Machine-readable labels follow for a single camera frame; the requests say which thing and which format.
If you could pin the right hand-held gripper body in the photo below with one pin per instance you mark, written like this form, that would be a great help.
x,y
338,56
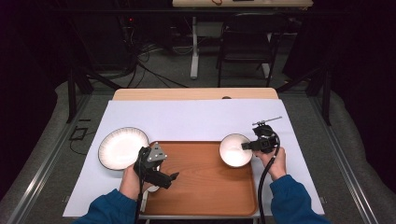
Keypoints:
x,y
267,141

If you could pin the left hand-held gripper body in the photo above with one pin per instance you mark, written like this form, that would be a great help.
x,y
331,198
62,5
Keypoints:
x,y
155,154

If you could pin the white bowl with brown rim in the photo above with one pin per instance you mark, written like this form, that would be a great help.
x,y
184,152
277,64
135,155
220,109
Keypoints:
x,y
233,154

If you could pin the brown wood-grain tray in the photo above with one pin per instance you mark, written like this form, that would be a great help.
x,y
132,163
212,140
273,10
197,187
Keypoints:
x,y
205,186

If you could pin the white plate with dark rim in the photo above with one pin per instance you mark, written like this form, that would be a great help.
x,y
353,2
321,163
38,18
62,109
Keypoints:
x,y
120,149

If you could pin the person's right hand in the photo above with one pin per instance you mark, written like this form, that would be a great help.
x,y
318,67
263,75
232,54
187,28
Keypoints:
x,y
277,165

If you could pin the person's left hand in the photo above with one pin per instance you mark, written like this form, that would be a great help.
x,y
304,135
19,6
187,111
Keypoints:
x,y
130,183

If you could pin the light wooden table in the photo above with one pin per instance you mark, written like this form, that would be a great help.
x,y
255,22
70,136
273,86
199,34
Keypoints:
x,y
186,93

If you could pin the black metal stand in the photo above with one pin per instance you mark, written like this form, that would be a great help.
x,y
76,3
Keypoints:
x,y
326,99
71,99

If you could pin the black folding chair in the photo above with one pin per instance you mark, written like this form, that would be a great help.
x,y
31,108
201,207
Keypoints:
x,y
246,43

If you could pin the black device with red light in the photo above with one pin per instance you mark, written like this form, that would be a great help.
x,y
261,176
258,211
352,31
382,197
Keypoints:
x,y
130,20

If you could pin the desk with white legs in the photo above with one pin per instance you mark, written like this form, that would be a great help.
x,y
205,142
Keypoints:
x,y
280,3

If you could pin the aluminium rail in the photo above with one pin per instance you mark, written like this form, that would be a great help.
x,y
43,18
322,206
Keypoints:
x,y
339,155
46,161

